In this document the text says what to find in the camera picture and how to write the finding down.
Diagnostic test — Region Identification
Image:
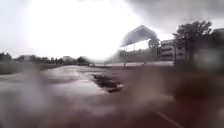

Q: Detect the grandstand with curved roof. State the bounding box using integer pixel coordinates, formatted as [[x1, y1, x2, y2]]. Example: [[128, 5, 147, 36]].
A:
[[112, 24, 161, 65]]

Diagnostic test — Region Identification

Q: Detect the grey multi-storey building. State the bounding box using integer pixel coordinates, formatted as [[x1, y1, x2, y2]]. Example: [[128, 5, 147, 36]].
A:
[[159, 38, 186, 62]]

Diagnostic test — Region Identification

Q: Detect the row of trees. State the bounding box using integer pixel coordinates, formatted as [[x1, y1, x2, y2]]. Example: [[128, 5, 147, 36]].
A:
[[0, 51, 91, 66]]

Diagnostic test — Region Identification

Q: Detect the dark tree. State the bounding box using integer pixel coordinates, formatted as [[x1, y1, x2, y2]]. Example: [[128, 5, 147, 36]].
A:
[[172, 20, 213, 63]]

